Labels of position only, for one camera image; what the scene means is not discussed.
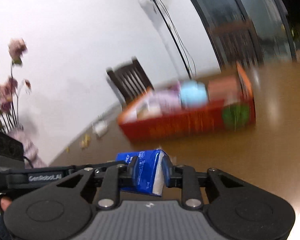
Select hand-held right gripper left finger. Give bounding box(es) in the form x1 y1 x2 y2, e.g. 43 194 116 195
35 156 141 210

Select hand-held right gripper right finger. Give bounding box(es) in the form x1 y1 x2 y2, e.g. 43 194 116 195
162 158 266 210

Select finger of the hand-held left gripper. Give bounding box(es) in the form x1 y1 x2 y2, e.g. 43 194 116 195
67 161 128 175

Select blue tissue packet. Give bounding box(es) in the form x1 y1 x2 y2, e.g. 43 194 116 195
115 149 171 197

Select red orange cardboard box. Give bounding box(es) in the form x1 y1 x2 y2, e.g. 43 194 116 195
117 62 256 143

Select yellow white packet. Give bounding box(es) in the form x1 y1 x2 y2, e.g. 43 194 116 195
136 102 162 119

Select white purple packet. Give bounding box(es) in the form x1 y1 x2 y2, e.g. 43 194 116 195
149 86 182 112

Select light blue fluffy towel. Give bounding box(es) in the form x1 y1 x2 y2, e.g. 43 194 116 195
180 81 208 108

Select person's left hand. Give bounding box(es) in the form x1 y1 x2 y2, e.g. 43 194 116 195
0 194 14 214

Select pale patterned vase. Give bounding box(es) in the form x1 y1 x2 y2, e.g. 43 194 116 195
6 124 48 169

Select small yellow clips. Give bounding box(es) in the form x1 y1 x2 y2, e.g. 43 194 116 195
79 134 92 150

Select pink artificial flowers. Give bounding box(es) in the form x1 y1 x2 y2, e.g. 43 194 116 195
0 38 32 133

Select dark wooden chair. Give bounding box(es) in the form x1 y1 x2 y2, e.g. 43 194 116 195
209 19 263 68
106 57 156 108

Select brown pink packet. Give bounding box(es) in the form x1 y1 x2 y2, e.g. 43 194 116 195
207 76 241 103

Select studio light on stand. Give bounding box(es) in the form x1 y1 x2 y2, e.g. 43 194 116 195
140 0 198 79

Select sliding glass door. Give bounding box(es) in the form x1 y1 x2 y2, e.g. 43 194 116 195
178 0 300 68

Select white charger with cable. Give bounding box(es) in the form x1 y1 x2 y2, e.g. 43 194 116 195
92 116 109 140

